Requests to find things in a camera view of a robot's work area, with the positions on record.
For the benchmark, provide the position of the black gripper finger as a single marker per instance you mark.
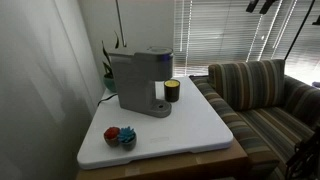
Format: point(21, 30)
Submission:
point(251, 5)
point(266, 6)

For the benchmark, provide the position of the gray coffee maker lid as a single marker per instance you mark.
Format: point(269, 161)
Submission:
point(160, 53)

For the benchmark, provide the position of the gray coffee maker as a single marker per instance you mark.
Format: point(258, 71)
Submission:
point(133, 83)

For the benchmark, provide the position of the black slanted stand pole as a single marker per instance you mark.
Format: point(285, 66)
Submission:
point(300, 30)

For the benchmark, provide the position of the white window blinds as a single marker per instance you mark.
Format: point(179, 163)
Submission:
point(216, 33)

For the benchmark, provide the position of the black mounted device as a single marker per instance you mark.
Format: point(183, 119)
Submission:
point(316, 20)

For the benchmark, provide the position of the striped sofa cushion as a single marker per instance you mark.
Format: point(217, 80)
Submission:
point(246, 83)

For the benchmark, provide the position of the dark candle jar yellow wax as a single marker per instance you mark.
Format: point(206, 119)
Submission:
point(172, 91)

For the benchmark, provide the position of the striped fabric sofa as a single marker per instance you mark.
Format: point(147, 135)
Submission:
point(273, 126)

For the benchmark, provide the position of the thin metal lamp pole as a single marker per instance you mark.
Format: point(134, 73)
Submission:
point(120, 23)

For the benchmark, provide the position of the white plastic table board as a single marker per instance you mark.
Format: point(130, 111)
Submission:
point(186, 126)

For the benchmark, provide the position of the snake plant in teal pot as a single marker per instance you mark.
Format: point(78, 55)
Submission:
point(109, 83)

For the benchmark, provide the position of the brown wooden table base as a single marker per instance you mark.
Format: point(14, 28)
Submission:
point(200, 165)

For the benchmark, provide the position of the blue succulent in small pot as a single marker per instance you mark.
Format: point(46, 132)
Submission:
point(127, 136)

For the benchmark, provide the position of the red succulent in small pot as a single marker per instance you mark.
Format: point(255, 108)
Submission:
point(111, 133)

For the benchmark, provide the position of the black tripod frame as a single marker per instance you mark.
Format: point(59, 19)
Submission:
point(306, 156)

